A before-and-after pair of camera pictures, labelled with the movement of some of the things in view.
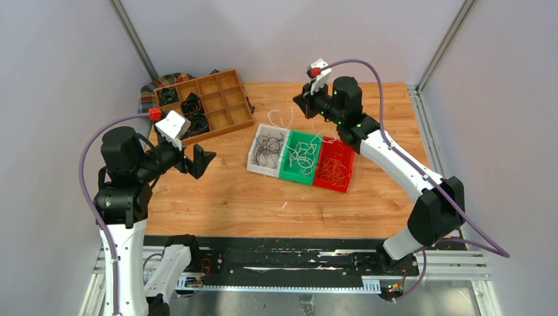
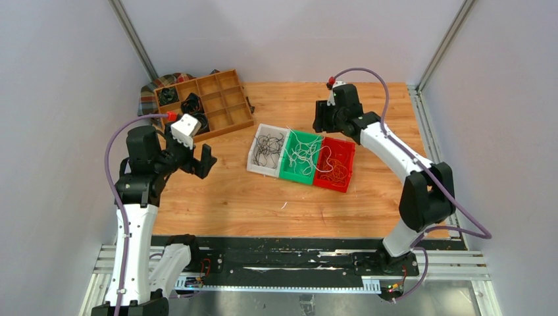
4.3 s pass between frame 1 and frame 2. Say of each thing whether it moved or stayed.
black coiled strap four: stayed
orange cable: stayed
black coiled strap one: stayed
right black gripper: moved
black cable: stayed
